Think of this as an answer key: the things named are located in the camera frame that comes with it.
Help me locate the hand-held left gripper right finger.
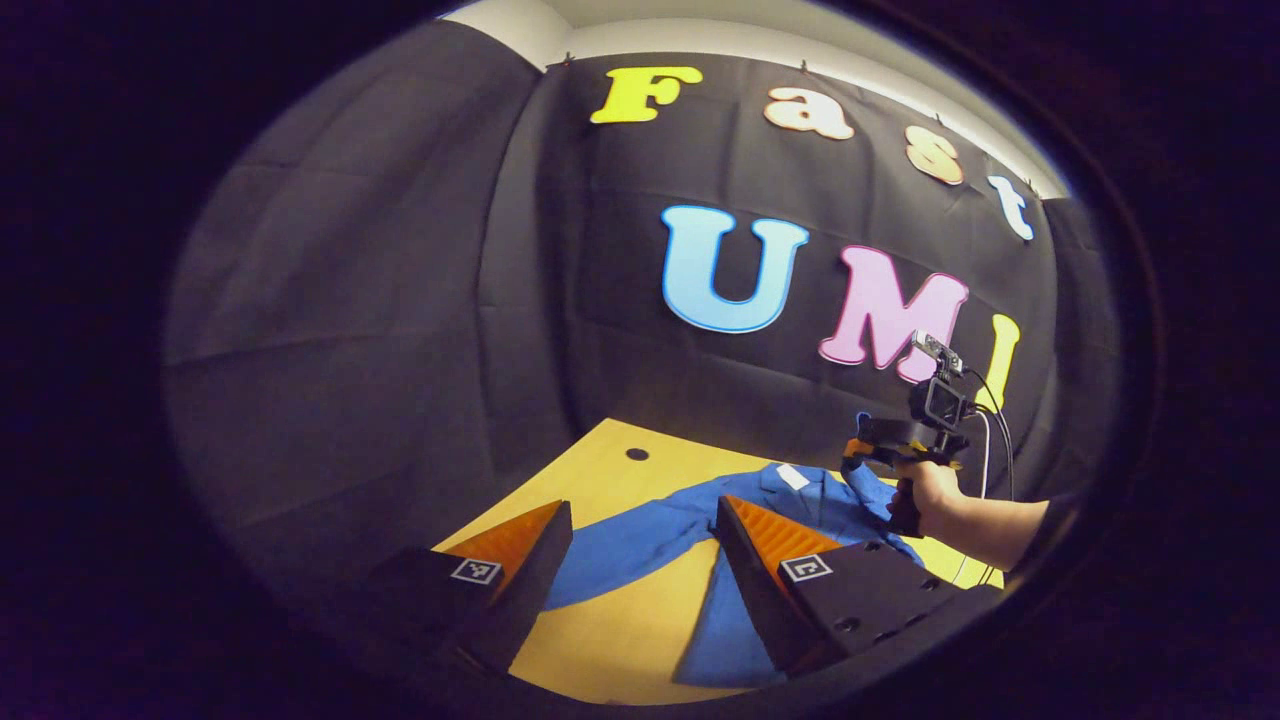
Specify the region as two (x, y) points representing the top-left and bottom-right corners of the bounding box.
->
(715, 495), (1001, 676)

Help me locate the blue corduroy jacket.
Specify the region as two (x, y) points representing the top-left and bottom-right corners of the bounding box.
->
(545, 462), (926, 689)

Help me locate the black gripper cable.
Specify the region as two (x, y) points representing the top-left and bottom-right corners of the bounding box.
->
(958, 368), (1017, 587)

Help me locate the black backdrop cloth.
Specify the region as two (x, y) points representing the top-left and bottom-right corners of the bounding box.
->
(165, 20), (1121, 601)

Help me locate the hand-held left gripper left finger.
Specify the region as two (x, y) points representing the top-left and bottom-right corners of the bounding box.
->
(365, 500), (576, 676)

